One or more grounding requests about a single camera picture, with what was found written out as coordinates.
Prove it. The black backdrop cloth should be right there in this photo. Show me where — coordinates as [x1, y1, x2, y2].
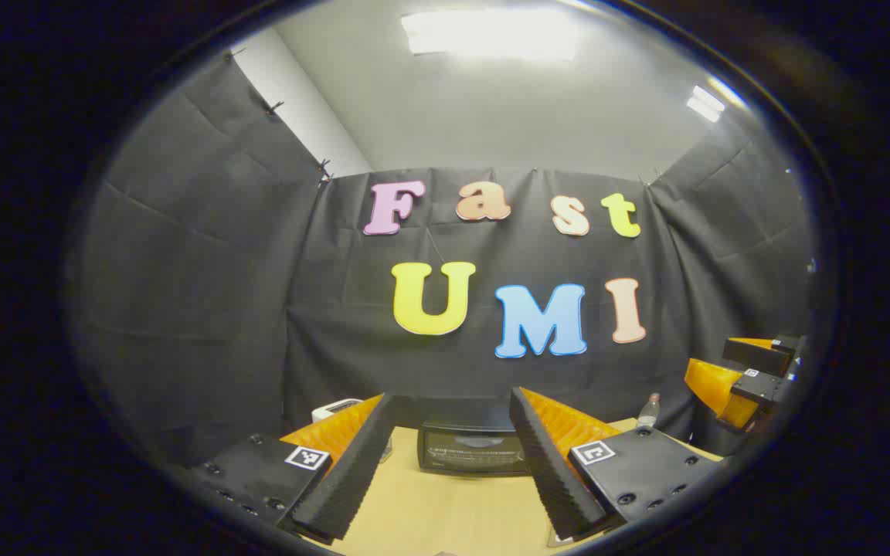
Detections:
[78, 50, 817, 468]

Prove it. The small ceiling light panel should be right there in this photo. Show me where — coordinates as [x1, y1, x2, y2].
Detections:
[686, 85, 726, 123]

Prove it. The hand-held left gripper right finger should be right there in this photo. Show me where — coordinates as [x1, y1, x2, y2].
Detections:
[508, 386, 725, 545]

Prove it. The large ceiling light panel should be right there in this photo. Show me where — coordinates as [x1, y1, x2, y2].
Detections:
[401, 9, 577, 63]

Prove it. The black electric oven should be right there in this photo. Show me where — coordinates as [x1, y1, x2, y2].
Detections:
[416, 419, 529, 476]

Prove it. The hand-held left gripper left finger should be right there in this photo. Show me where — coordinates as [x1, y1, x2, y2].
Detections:
[190, 392, 398, 543]

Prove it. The white toaster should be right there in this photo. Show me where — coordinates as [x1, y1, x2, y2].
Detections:
[311, 398, 365, 424]

